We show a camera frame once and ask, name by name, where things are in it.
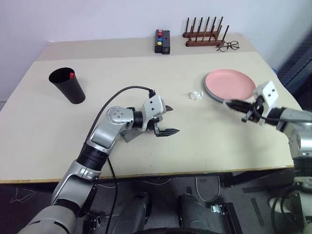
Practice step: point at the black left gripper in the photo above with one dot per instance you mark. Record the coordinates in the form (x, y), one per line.
(156, 122)

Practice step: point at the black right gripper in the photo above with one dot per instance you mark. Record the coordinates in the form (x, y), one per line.
(256, 113)

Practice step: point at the pink plate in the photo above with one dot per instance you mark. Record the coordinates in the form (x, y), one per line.
(229, 84)

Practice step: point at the grey glasses case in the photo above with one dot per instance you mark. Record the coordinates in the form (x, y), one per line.
(130, 136)

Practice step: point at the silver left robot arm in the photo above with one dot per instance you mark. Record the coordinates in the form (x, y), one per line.
(104, 136)

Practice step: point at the black cup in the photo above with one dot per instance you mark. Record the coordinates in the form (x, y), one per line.
(73, 92)

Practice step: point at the blue plate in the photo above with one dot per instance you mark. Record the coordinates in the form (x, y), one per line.
(212, 97)

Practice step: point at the white crumpled paper wad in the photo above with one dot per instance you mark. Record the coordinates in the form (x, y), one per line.
(195, 95)

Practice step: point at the dark perforated panel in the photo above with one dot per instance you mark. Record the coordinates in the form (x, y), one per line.
(299, 63)

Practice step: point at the black box with coloured buttons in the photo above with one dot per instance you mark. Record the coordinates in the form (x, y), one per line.
(159, 48)

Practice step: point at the brown wooden plate rack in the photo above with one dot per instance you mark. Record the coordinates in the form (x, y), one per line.
(202, 44)

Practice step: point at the dark grey rounded shape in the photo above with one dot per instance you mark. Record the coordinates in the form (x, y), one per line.
(192, 212)
(134, 212)

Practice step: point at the silver metal latch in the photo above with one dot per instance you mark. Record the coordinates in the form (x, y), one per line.
(217, 208)
(95, 220)

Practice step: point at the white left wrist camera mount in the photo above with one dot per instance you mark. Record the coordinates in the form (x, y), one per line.
(153, 104)

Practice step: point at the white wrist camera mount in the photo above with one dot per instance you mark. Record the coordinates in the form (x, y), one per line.
(153, 104)
(269, 93)

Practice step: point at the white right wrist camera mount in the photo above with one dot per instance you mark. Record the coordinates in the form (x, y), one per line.
(269, 93)

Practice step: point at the clear glasses with dark frame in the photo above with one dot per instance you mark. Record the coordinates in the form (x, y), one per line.
(222, 48)

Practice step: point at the black table frame beam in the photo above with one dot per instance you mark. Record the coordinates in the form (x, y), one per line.
(256, 176)

